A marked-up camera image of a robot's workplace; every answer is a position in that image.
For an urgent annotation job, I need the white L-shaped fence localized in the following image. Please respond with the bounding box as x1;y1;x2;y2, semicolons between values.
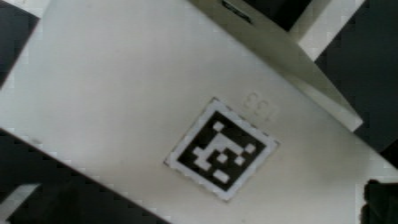
188;0;364;131

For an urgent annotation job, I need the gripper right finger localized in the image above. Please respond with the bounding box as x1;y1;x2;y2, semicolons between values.
360;179;398;224

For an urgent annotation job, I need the white cabinet top block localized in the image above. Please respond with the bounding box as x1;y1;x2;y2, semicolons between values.
0;0;398;224

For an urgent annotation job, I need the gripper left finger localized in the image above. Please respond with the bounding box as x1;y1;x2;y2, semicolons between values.
0;183;40;217

